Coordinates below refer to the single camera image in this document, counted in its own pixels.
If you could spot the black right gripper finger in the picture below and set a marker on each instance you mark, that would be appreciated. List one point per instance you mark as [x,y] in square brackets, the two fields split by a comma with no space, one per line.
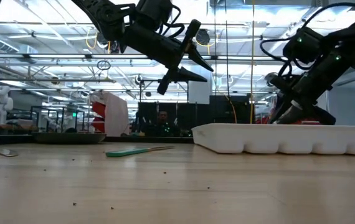
[288,115]
[322,116]

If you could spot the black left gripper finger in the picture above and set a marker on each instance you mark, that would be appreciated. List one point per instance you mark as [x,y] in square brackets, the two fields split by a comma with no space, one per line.
[190,76]
[199,59]

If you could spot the white cutlery organizer tray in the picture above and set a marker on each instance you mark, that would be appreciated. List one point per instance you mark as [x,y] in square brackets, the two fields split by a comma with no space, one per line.
[289,138]

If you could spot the black partition panel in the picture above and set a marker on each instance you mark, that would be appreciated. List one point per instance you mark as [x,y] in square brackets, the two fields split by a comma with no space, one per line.
[149,115]
[227,109]

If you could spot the person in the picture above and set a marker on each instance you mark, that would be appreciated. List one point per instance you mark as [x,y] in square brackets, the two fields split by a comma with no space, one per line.
[163,119]

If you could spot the red and white board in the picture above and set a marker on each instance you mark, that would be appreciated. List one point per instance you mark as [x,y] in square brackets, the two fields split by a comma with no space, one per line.
[115,115]

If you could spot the white robot figure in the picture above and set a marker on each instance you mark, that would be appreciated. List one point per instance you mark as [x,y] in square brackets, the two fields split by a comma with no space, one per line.
[0,102]

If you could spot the black gantry frame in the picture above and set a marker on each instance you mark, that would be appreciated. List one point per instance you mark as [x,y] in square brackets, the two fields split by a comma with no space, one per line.
[164,80]

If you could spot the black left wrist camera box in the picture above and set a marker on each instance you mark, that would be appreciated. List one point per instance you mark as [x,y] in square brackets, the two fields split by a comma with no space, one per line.
[154,12]

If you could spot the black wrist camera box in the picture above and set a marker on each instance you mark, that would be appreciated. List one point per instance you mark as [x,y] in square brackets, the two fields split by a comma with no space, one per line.
[154,12]
[303,46]

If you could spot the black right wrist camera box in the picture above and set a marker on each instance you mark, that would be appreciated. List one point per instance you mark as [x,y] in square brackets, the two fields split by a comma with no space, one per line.
[303,46]

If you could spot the black frame workstation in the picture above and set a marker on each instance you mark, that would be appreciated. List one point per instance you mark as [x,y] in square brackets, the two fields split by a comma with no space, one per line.
[57,108]

